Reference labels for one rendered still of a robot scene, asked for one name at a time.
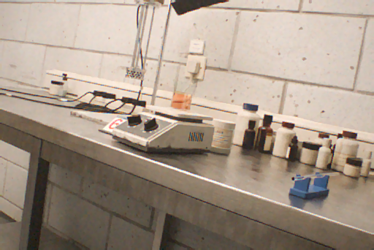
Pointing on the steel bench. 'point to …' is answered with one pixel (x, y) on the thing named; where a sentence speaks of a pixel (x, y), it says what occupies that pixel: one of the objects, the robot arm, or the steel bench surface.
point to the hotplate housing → (172, 136)
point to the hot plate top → (179, 113)
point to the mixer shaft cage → (139, 47)
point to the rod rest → (300, 187)
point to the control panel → (143, 127)
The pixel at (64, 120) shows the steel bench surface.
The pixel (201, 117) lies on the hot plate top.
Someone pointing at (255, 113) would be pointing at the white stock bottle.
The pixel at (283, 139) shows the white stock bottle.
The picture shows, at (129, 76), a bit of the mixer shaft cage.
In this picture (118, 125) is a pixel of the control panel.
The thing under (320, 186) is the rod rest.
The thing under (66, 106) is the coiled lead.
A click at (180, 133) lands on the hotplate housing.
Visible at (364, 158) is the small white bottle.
